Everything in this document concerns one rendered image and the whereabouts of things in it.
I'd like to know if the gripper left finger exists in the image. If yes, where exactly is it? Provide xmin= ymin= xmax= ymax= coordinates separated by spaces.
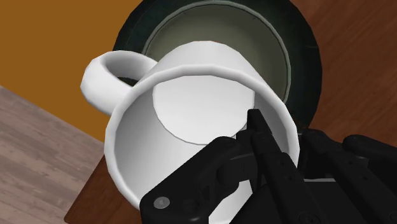
xmin=139 ymin=109 xmax=314 ymax=224

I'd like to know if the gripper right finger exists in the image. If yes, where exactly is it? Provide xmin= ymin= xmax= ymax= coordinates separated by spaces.
xmin=299 ymin=129 xmax=397 ymax=224

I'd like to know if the white mug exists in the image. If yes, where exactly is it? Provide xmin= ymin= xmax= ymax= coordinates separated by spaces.
xmin=80 ymin=40 xmax=301 ymax=224

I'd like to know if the dark green bowl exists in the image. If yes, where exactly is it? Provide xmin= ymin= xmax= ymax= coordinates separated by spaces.
xmin=112 ymin=0 xmax=323 ymax=130

